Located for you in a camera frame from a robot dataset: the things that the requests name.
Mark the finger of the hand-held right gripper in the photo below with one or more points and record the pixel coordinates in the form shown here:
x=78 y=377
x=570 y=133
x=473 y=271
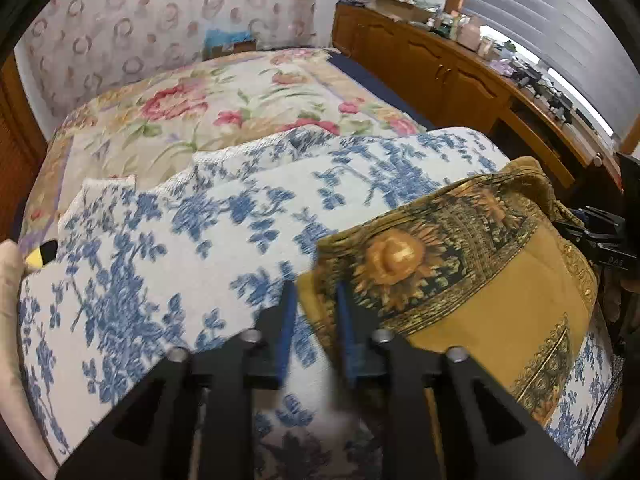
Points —
x=580 y=237
x=595 y=219

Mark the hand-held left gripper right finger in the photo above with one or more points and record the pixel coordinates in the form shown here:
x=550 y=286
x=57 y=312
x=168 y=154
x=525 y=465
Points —
x=347 y=330

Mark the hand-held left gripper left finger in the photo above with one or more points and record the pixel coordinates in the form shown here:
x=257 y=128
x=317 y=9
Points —
x=285 y=330

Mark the mustard patterned garment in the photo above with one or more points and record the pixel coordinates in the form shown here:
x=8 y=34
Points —
x=475 y=320

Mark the black mini tripod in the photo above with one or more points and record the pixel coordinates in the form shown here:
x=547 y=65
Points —
x=530 y=81
x=559 y=106

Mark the blue floral white blanket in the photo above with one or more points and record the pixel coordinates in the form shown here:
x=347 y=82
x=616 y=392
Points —
x=175 y=260

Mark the purple small item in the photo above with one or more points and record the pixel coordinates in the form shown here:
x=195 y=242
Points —
x=506 y=66

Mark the grey window blind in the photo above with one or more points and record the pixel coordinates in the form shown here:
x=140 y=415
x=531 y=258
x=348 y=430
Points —
x=550 y=10

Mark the pink bottle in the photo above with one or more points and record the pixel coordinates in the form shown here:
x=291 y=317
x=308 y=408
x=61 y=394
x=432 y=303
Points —
x=470 y=34

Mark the long wooden cabinet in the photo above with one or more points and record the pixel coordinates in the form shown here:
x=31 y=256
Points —
x=425 y=60

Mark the floral bedspread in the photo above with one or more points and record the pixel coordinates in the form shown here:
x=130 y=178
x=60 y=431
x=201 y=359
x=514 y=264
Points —
x=200 y=105

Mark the yellow plush toy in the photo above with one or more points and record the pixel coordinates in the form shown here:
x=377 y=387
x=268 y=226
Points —
x=34 y=258

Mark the beige cloth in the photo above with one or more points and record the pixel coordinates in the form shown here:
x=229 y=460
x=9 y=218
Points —
x=12 y=310

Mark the flat cardboard box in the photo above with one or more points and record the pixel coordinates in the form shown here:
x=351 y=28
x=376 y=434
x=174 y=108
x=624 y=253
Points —
x=400 y=9

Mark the wooden louvred wardrobe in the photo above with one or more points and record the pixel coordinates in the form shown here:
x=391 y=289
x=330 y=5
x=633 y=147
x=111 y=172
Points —
x=15 y=160

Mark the circle patterned sheer curtain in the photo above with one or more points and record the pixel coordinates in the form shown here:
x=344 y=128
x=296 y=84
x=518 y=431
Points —
x=150 y=10

